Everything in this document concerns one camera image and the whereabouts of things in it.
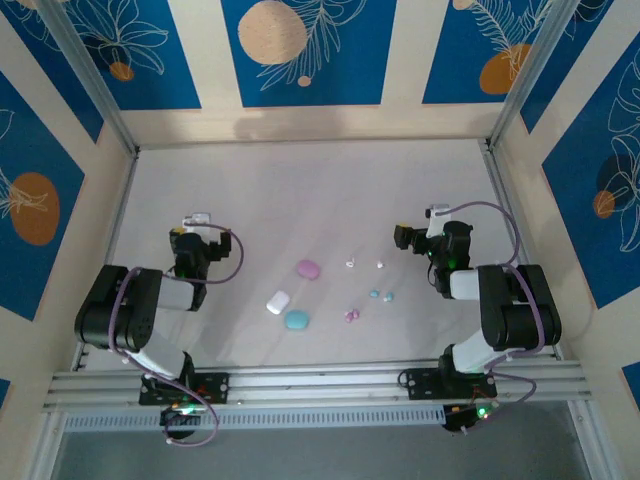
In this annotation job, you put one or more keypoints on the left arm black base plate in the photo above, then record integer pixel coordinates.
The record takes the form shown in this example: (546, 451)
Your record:
(215, 387)

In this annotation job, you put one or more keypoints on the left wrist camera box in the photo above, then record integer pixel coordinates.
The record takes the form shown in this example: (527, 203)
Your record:
(197, 220)

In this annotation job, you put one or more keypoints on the blue earbud charging case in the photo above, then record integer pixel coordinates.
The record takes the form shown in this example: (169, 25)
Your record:
(296, 319)

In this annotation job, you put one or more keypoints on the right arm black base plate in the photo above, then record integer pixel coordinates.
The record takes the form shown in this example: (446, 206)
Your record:
(420, 382)

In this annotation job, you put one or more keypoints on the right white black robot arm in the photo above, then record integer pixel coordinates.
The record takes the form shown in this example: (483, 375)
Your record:
(520, 315)

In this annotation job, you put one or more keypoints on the blue earbud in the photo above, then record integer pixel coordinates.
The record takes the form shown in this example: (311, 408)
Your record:
(388, 297)
(374, 294)

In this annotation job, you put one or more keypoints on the aluminium table side rail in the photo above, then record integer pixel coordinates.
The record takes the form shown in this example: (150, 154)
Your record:
(120, 210)
(495, 170)

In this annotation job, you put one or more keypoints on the aluminium mounting rail frame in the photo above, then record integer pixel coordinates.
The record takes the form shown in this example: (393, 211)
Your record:
(320, 385)

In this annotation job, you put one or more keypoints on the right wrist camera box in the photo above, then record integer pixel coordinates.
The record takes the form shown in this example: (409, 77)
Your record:
(436, 222)

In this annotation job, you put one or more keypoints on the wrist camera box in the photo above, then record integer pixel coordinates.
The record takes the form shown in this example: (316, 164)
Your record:
(436, 222)
(197, 220)

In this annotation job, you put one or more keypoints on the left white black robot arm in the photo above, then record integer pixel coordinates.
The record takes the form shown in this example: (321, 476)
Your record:
(125, 310)

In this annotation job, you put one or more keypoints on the aluminium corner post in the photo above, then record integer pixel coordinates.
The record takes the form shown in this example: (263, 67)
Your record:
(530, 70)
(90, 75)

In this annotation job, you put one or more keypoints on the pink earbud charging case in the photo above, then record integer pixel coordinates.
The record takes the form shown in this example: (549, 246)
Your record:
(308, 269)

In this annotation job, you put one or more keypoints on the white earbud charging case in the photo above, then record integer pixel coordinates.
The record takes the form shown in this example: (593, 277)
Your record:
(278, 302)

